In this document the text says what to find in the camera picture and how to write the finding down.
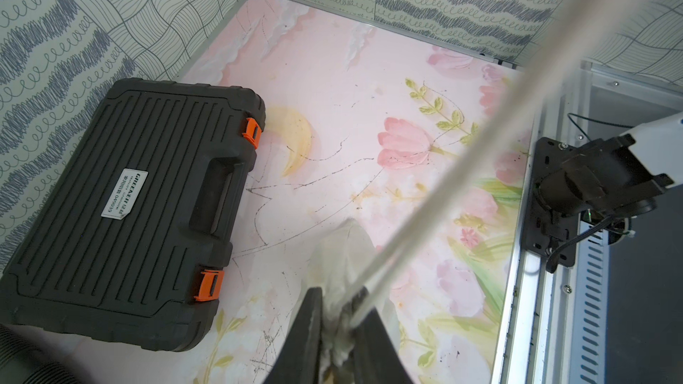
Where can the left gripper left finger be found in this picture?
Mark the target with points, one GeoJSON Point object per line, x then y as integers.
{"type": "Point", "coordinates": [298, 361]}

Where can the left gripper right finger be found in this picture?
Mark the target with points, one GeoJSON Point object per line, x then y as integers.
{"type": "Point", "coordinates": [375, 360]}

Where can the white cloth soil bag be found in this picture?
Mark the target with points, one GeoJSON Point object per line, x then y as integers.
{"type": "Point", "coordinates": [336, 263]}

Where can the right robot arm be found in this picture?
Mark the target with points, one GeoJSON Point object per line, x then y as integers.
{"type": "Point", "coordinates": [618, 178]}

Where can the black plastic tool case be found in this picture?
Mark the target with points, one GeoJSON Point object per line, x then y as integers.
{"type": "Point", "coordinates": [132, 244]}

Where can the floral pink table mat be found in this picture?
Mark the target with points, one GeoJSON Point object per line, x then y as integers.
{"type": "Point", "coordinates": [361, 124]}

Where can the aluminium mounting rail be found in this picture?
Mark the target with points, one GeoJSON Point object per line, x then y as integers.
{"type": "Point", "coordinates": [616, 315]}

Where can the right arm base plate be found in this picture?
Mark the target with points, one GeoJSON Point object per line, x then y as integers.
{"type": "Point", "coordinates": [550, 219]}

